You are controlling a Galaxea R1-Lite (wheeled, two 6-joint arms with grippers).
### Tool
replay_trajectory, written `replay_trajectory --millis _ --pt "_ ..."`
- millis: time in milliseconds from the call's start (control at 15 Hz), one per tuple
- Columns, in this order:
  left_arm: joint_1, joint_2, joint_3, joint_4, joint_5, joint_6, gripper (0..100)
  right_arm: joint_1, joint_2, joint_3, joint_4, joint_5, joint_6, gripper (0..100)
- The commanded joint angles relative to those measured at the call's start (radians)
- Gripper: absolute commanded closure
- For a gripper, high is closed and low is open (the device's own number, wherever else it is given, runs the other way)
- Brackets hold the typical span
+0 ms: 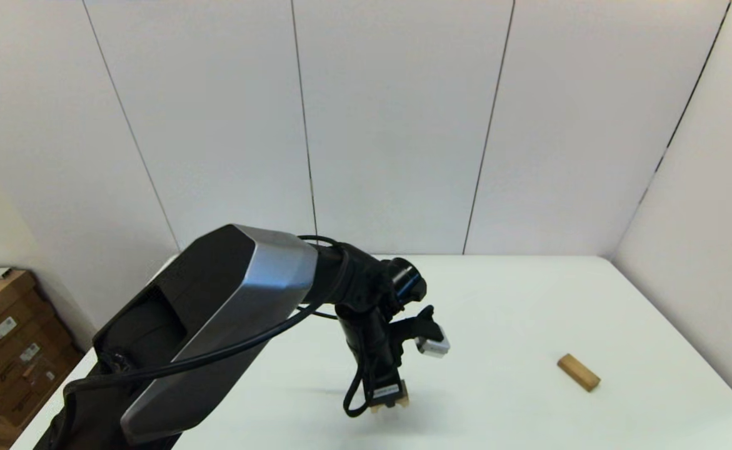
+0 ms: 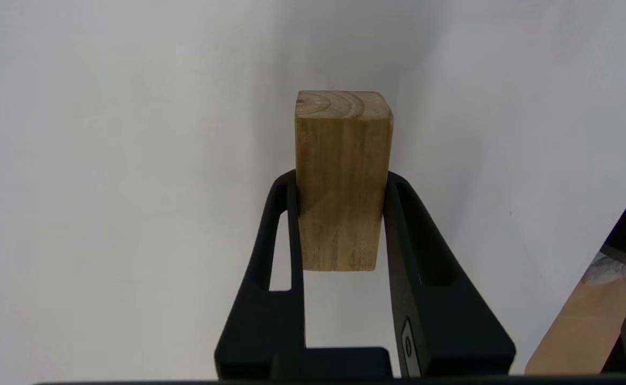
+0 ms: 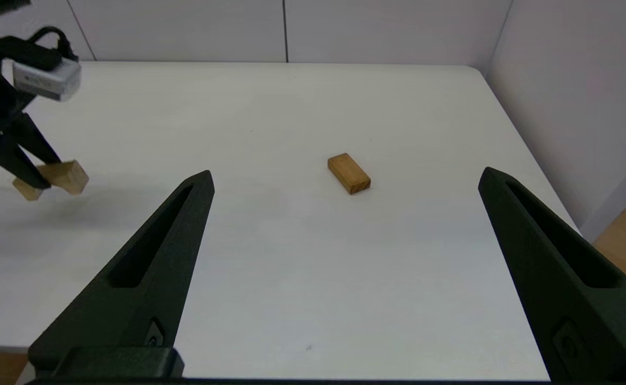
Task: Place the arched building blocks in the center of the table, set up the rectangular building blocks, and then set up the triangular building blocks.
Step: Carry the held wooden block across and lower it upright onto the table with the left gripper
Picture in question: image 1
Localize rectangular wooden building block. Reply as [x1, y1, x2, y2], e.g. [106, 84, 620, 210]
[557, 353, 602, 393]

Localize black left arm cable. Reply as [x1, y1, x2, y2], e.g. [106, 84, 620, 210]
[63, 234, 373, 418]

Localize stacked cardboard boxes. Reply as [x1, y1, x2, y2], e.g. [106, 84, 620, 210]
[0, 270, 85, 432]

